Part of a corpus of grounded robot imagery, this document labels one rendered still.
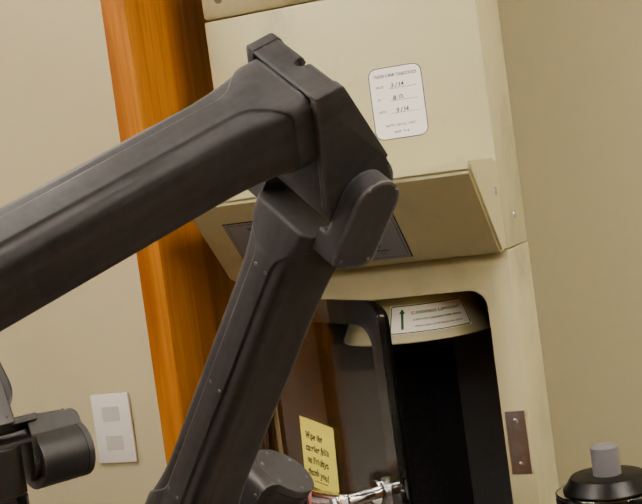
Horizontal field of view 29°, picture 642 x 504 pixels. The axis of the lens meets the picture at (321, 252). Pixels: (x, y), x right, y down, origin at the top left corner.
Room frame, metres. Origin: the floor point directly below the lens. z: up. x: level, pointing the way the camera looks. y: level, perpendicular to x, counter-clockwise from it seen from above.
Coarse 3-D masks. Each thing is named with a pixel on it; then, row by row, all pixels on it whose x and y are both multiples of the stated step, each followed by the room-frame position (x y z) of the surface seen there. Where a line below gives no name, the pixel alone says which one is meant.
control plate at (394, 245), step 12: (228, 228) 1.37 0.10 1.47; (240, 228) 1.36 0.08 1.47; (396, 228) 1.32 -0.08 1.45; (240, 240) 1.38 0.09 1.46; (384, 240) 1.34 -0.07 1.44; (396, 240) 1.33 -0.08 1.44; (240, 252) 1.39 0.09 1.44; (384, 252) 1.35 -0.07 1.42; (396, 252) 1.35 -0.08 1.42; (408, 252) 1.35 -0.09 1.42
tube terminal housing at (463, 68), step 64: (384, 0) 1.38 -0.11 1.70; (448, 0) 1.36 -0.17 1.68; (320, 64) 1.41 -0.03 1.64; (384, 64) 1.39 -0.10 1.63; (448, 64) 1.36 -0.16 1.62; (448, 128) 1.36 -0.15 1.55; (512, 128) 1.44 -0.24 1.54; (512, 192) 1.40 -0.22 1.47; (512, 256) 1.36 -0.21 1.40; (512, 320) 1.35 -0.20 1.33; (512, 384) 1.35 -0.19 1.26
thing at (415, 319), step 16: (384, 304) 1.43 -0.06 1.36; (400, 304) 1.42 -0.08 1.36; (416, 304) 1.42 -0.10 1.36; (432, 304) 1.42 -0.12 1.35; (448, 304) 1.42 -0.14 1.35; (464, 304) 1.43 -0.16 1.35; (480, 304) 1.46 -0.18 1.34; (400, 320) 1.42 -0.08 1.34; (416, 320) 1.41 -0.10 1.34; (432, 320) 1.41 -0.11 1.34; (448, 320) 1.41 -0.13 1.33; (464, 320) 1.42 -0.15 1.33; (480, 320) 1.44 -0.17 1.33; (400, 336) 1.41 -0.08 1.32; (416, 336) 1.41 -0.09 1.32; (432, 336) 1.40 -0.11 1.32; (448, 336) 1.41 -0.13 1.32
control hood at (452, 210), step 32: (480, 160) 1.29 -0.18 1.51; (416, 192) 1.28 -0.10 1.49; (448, 192) 1.27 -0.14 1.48; (480, 192) 1.26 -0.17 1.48; (224, 224) 1.36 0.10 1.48; (416, 224) 1.31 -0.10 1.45; (448, 224) 1.30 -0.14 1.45; (480, 224) 1.30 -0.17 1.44; (224, 256) 1.41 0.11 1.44; (416, 256) 1.35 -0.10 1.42; (448, 256) 1.35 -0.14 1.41
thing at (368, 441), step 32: (320, 320) 1.28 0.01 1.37; (352, 320) 1.22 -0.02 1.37; (384, 320) 1.18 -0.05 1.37; (320, 352) 1.29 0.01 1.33; (352, 352) 1.23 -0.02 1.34; (384, 352) 1.18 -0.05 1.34; (288, 384) 1.37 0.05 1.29; (320, 384) 1.30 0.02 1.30; (352, 384) 1.24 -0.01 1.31; (384, 384) 1.18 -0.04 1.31; (288, 416) 1.38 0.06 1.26; (320, 416) 1.31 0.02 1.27; (352, 416) 1.25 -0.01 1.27; (384, 416) 1.19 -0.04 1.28; (288, 448) 1.39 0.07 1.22; (352, 448) 1.25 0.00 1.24; (384, 448) 1.20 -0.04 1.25; (352, 480) 1.26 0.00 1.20; (384, 480) 1.20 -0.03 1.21
